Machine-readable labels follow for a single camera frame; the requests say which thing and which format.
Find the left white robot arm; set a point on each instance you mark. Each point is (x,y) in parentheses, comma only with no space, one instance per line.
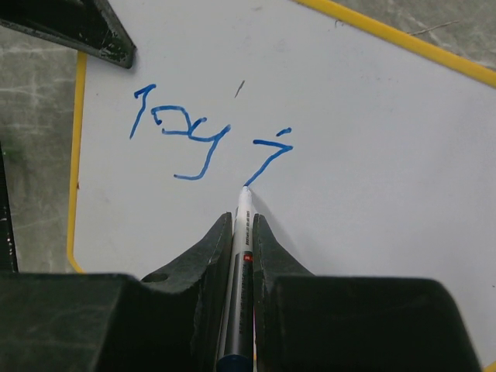
(44,47)

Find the blue whiteboard marker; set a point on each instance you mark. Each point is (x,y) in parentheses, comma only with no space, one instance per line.
(235,352)

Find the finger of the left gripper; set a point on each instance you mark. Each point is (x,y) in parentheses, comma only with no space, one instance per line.
(89,26)

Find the yellow framed whiteboard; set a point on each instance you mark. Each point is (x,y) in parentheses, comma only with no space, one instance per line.
(369,151)

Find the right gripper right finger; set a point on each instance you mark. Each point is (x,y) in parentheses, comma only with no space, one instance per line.
(306,322)

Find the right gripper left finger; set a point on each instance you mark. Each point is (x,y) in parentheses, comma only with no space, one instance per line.
(168,321)

